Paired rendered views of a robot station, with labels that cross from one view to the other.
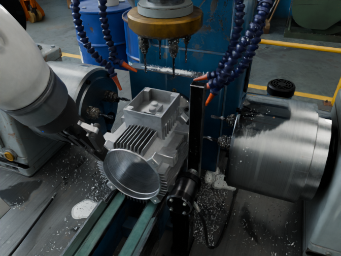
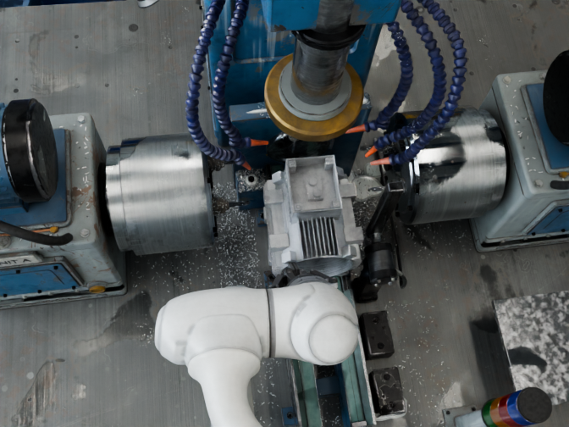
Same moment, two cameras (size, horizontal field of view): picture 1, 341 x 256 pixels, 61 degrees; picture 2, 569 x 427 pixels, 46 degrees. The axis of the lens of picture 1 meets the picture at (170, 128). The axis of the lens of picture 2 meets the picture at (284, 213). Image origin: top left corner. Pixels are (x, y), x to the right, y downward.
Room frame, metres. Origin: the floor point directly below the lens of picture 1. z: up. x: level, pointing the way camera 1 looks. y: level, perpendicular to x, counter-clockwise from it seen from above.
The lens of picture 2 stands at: (0.19, 0.42, 2.37)
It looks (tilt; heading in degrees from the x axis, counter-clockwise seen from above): 68 degrees down; 324
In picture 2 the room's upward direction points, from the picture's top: 7 degrees clockwise
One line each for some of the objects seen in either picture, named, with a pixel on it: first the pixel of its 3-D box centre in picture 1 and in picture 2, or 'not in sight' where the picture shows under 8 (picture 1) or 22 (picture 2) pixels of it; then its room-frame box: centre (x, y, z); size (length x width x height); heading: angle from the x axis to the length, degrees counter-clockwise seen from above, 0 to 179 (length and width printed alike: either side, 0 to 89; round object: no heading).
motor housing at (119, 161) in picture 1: (148, 150); (311, 224); (0.59, 0.06, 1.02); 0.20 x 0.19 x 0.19; 157
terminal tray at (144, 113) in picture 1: (153, 113); (312, 190); (0.63, 0.04, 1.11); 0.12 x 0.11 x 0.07; 157
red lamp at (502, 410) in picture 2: not in sight; (518, 409); (0.07, -0.06, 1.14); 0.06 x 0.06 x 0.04
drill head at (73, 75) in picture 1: (60, 100); (141, 196); (0.81, 0.35, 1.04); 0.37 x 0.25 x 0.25; 69
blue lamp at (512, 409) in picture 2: not in sight; (528, 406); (0.07, -0.06, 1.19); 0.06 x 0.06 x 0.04
